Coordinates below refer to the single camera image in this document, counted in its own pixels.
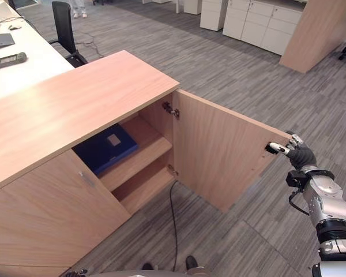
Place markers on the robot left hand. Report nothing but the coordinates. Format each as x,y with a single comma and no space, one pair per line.
77,272

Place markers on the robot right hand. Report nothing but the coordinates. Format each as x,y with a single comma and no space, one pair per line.
302,157

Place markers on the wooden cabinet door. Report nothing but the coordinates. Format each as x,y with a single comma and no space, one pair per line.
219,150
46,213

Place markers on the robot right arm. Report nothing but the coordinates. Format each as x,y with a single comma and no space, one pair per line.
331,207

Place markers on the wooden closed cabinet door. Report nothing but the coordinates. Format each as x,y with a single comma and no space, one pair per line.
46,213

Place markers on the blue folder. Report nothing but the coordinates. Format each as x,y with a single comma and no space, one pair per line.
109,148

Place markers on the wooden cabinet shelf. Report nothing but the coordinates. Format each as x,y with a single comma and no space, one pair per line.
141,157

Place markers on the white wide drawer cabinet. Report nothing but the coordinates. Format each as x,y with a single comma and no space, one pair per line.
262,26

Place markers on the white narrow drawer cabinet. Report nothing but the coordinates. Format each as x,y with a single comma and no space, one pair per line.
212,14

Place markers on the wooden office cabinet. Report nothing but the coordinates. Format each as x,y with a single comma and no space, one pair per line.
75,95

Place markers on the white small cabinet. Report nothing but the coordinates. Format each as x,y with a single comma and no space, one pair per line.
191,6

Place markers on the white office desk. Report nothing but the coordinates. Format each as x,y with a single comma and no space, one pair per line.
20,66

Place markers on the black office chair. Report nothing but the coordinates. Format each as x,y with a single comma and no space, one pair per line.
64,31

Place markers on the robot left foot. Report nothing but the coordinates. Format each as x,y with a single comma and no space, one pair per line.
147,266

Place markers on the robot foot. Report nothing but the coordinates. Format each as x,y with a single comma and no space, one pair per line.
191,262
147,266

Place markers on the robot silver body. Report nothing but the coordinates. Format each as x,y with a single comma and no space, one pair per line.
150,274

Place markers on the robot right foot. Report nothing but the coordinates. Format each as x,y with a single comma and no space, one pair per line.
191,262

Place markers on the tall wooden panel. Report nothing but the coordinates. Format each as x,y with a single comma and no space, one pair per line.
317,34

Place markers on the silver door hinge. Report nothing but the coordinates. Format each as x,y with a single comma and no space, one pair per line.
171,110
173,170

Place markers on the grey laptop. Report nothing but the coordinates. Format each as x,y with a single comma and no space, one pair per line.
0,39

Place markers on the white computer mouse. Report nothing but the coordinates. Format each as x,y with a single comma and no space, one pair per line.
14,27

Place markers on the person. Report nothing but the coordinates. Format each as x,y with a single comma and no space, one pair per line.
78,8

